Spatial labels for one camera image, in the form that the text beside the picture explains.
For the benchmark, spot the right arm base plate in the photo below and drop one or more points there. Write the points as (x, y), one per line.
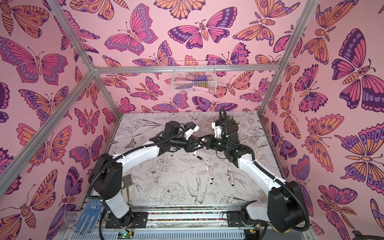
(236, 219)

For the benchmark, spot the blue knit glove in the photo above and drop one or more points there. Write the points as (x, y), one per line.
(86, 223)

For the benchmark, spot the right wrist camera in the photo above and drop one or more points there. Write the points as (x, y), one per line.
(217, 129)

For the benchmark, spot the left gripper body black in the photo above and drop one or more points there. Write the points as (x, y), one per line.
(179, 143)

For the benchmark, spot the white wire basket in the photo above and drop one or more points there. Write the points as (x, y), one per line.
(194, 77)

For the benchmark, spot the potted green plant white pot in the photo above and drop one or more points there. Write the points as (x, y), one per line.
(231, 121)

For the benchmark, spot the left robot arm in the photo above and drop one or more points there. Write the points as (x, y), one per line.
(112, 173)

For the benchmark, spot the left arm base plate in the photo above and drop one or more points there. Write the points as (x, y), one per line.
(135, 220)

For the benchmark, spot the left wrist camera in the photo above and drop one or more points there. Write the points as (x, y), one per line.
(190, 129)

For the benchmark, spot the green circuit board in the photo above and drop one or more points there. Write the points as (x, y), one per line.
(125, 235)

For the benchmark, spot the white work glove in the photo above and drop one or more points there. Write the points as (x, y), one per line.
(286, 231)

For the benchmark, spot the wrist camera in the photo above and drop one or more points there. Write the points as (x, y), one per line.
(217, 129)
(190, 129)

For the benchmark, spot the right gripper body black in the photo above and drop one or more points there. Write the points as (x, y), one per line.
(205, 142)

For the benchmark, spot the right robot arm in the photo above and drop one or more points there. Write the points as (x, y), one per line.
(285, 208)

